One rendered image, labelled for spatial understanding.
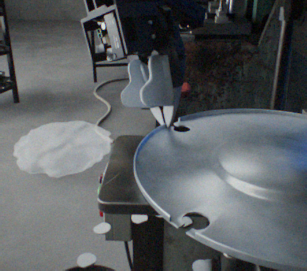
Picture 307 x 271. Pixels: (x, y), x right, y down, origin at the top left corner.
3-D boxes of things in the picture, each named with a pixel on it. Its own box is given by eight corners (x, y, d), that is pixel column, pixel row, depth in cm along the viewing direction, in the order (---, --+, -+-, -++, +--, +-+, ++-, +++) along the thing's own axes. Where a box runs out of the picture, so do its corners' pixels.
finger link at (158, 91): (140, 137, 44) (121, 61, 42) (174, 124, 47) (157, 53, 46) (157, 138, 41) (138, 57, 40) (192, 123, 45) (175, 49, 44)
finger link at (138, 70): (124, 137, 46) (106, 66, 45) (157, 124, 50) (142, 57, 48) (140, 137, 44) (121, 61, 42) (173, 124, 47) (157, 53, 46)
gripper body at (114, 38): (91, 70, 44) (64, -34, 42) (143, 57, 50) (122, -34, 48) (131, 59, 38) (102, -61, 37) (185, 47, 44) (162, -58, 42)
